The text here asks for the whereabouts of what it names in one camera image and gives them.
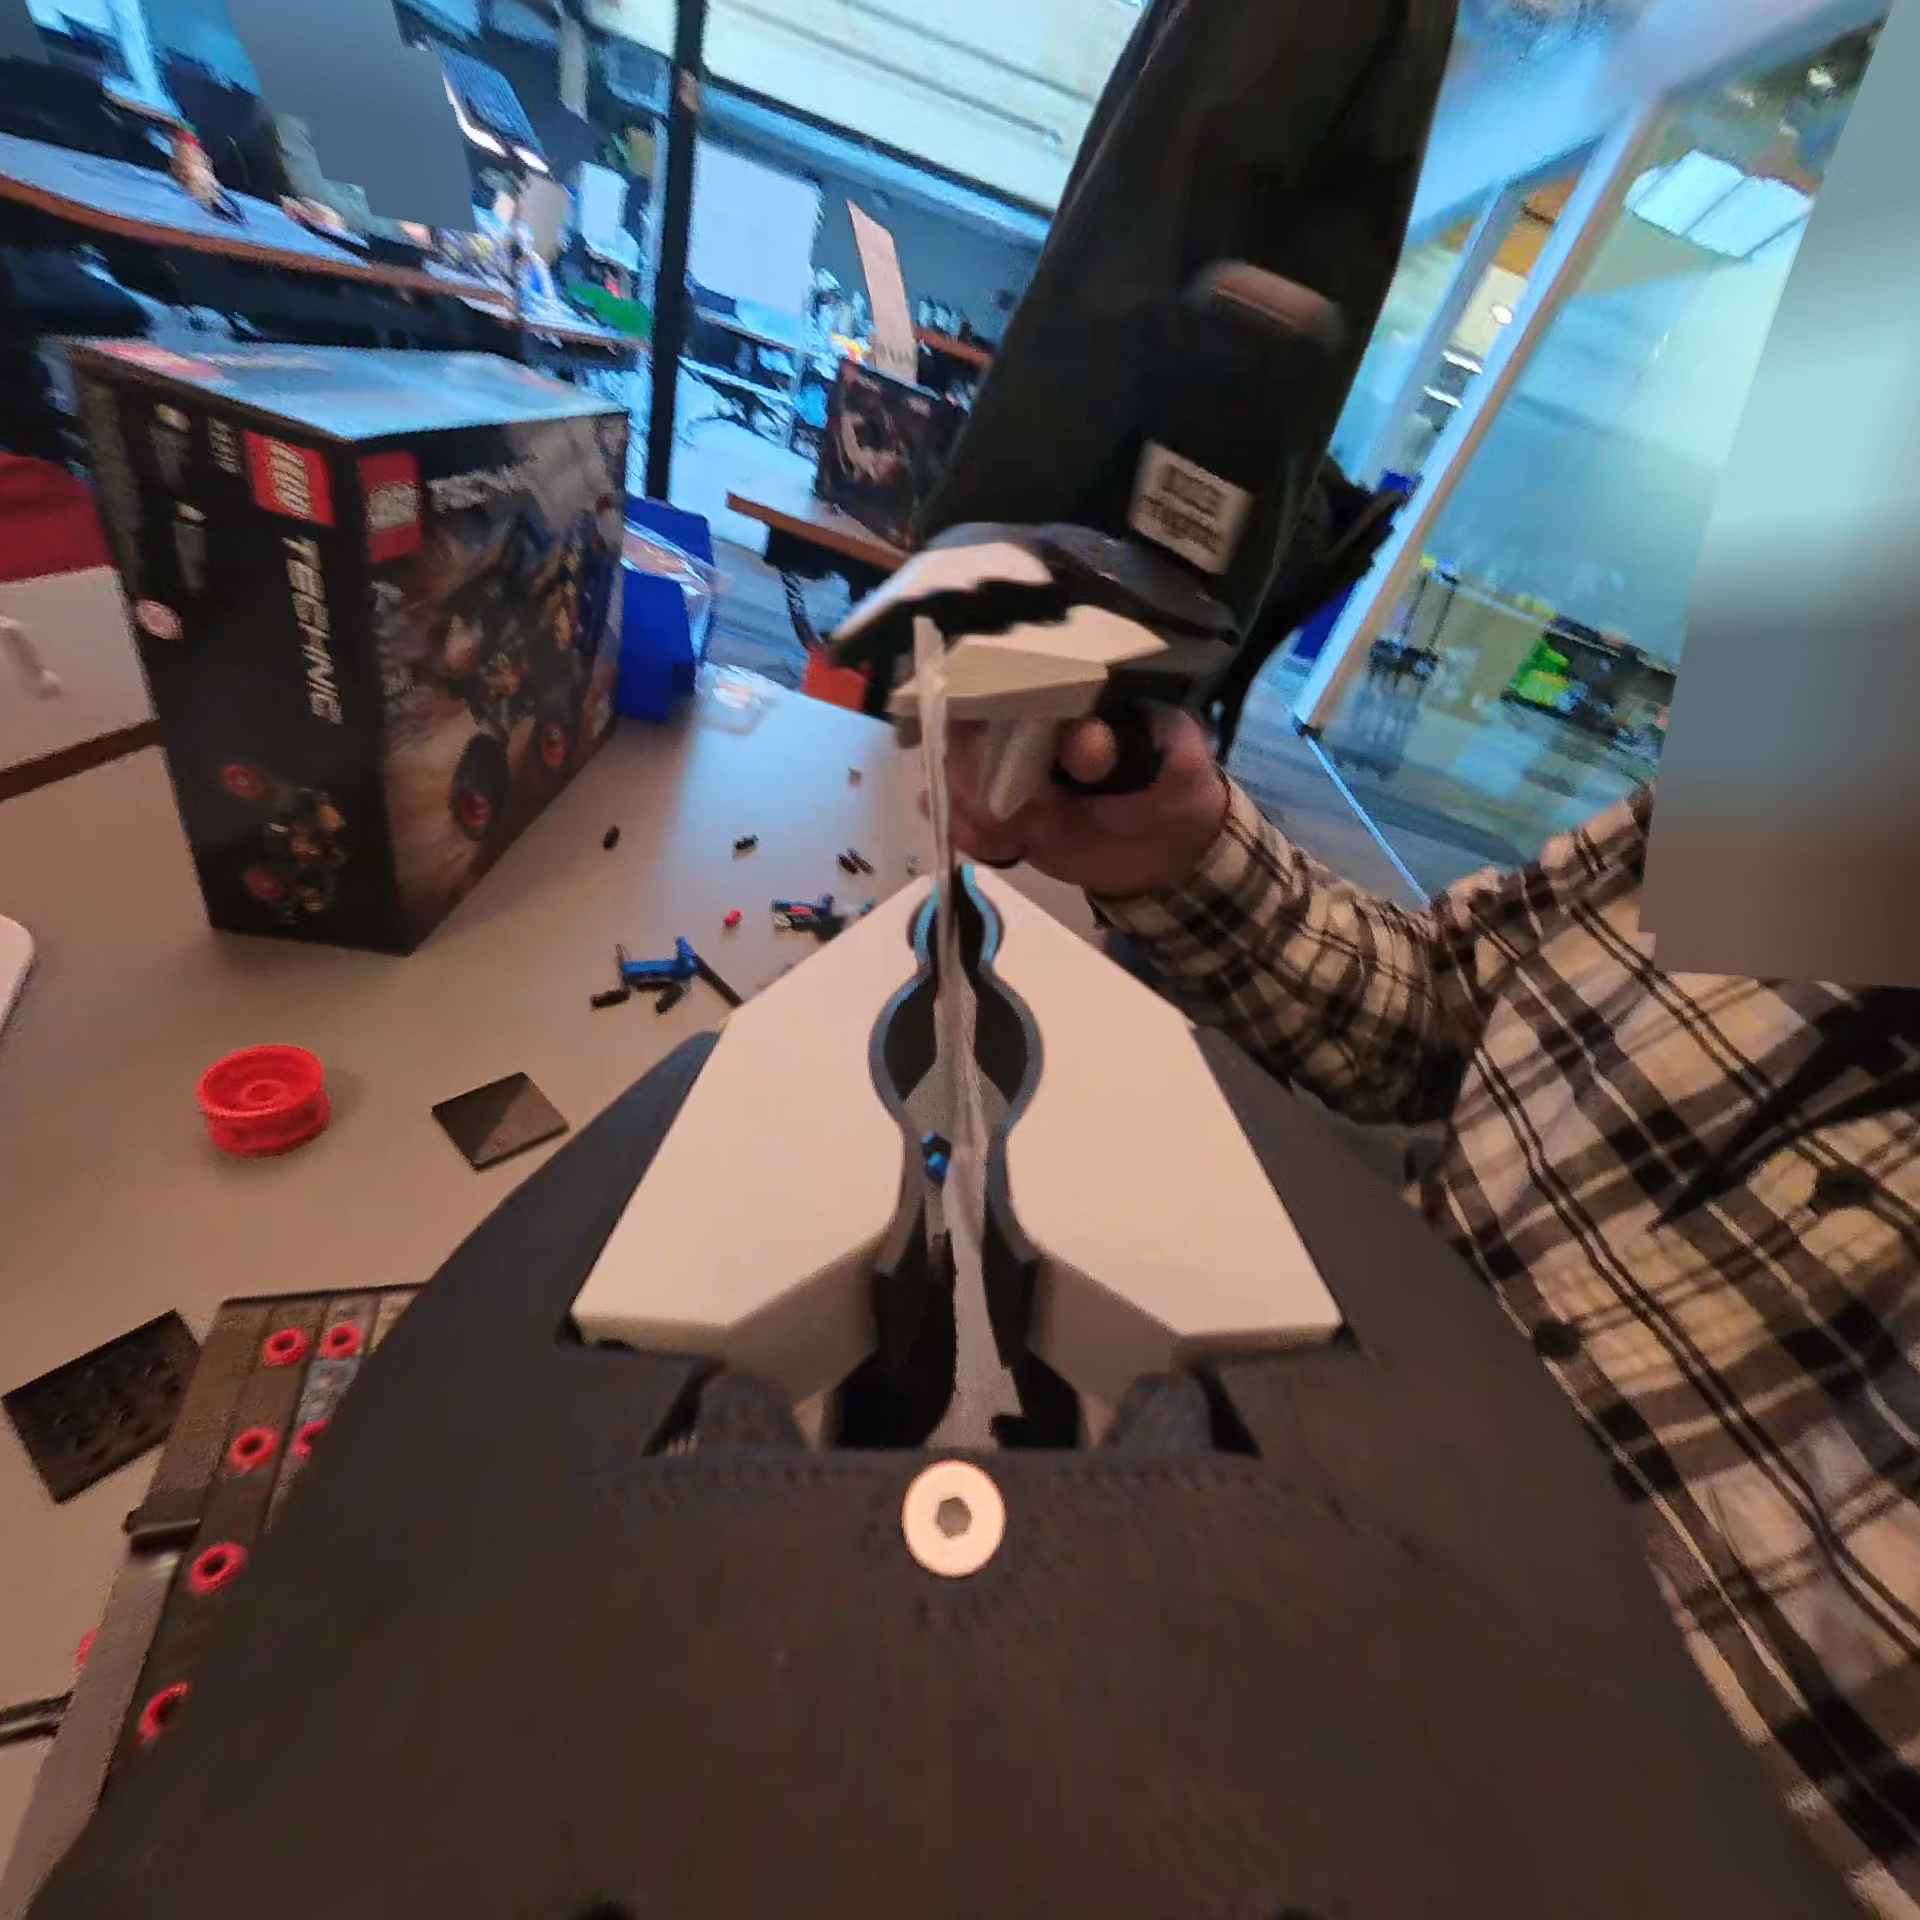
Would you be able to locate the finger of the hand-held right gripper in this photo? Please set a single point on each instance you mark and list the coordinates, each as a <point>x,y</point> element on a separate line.
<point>960,593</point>
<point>1049,669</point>

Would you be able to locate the person's right hand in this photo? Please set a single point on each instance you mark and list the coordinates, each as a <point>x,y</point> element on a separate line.
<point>1141,839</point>

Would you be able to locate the blue storage bin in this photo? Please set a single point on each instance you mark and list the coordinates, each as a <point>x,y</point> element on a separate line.
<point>661,645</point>

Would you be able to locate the cluttered workbench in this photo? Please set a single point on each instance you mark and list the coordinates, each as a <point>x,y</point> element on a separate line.
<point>148,224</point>

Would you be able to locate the person's right forearm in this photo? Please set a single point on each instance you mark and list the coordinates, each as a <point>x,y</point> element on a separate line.
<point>1318,974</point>

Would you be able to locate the toy set cardboard box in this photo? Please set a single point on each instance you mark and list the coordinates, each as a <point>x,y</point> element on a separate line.
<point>374,676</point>

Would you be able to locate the person's plaid shirt torso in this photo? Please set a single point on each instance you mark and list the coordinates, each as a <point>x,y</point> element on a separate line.
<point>1724,1200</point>

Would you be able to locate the black square studded plate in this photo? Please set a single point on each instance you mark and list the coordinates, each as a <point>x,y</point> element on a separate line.
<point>98,1412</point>

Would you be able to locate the red storage bin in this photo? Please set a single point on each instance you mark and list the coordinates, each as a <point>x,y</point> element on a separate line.
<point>52,518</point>

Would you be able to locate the dark cloth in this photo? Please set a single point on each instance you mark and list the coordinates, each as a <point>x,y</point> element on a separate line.
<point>1276,135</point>

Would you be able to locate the blue grille slope brick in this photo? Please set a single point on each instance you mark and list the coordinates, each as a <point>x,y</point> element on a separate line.
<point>808,916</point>

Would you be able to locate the black square flat tile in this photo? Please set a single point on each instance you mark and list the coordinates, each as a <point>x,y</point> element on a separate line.
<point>498,1120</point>

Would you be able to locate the black toy truck chassis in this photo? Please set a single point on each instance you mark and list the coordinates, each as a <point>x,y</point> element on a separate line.
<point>224,1412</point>

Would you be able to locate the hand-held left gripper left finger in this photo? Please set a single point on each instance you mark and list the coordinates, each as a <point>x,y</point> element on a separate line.
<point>720,1200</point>

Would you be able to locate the blue toy brick assembly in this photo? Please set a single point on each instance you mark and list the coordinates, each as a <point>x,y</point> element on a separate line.
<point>661,964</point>

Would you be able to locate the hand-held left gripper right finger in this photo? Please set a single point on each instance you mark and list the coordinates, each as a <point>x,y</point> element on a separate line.
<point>1170,1200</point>

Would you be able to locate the red toy wheel hub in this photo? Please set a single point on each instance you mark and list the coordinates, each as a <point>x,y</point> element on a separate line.
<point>264,1102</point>

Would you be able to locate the black support pole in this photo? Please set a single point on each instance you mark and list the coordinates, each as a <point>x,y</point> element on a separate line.
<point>677,224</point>

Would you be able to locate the white sticker sheet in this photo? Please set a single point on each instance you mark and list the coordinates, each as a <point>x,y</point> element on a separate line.
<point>955,1049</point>

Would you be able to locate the wooden side table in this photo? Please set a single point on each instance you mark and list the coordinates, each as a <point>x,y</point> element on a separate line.
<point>809,524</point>

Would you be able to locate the dark printed box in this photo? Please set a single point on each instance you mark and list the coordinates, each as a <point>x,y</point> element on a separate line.
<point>891,452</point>

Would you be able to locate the long black axle rod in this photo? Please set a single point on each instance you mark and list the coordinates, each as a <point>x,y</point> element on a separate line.
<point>713,980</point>

